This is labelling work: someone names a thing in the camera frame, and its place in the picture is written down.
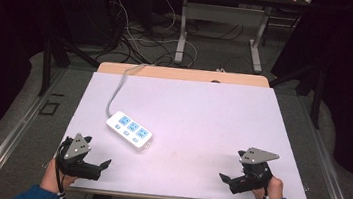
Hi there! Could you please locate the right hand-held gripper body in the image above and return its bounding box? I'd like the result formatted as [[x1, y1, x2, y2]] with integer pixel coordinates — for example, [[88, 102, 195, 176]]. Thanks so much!
[[227, 144, 281, 199]]

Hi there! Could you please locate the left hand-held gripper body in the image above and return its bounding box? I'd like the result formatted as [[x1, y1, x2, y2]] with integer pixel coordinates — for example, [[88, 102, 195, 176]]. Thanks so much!
[[54, 131, 107, 182]]

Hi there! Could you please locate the white power strip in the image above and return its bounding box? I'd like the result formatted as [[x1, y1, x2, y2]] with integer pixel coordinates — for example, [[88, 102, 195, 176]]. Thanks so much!
[[102, 109, 157, 152]]

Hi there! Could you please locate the person's right hand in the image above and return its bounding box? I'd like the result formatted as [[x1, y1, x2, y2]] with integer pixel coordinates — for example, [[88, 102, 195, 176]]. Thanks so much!
[[251, 173, 286, 199]]

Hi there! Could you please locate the person's left hand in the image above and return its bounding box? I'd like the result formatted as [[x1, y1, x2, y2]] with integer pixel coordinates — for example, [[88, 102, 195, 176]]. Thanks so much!
[[39, 156, 81, 197]]

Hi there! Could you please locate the white table mat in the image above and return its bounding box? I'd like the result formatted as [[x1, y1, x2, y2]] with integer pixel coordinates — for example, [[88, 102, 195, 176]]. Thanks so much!
[[56, 64, 322, 199]]

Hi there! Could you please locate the black metal stand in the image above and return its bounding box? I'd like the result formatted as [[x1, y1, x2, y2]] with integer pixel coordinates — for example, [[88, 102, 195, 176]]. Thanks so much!
[[37, 28, 104, 103], [263, 56, 328, 131]]

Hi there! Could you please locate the black computer case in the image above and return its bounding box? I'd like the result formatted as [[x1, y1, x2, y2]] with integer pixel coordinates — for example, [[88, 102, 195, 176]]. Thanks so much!
[[49, 0, 124, 51]]

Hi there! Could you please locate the left hand-held gripper cable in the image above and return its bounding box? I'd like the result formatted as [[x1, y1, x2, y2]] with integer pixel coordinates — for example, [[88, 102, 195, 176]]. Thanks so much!
[[50, 137, 78, 199]]

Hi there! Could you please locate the aluminium floor rail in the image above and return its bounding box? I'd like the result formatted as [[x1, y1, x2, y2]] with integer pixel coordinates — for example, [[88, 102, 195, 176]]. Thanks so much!
[[287, 95, 353, 199], [0, 60, 68, 199]]

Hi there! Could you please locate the grey power strip cable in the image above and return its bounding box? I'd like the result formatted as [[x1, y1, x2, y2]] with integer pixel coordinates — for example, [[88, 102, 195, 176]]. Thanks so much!
[[104, 58, 156, 123]]

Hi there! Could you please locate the tangle of floor cables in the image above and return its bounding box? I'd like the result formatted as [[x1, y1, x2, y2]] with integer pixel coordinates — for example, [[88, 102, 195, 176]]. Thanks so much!
[[91, 0, 248, 77]]

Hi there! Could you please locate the grey metal frame desk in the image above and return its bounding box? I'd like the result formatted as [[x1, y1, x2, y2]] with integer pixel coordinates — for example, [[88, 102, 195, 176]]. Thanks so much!
[[154, 0, 315, 80]]

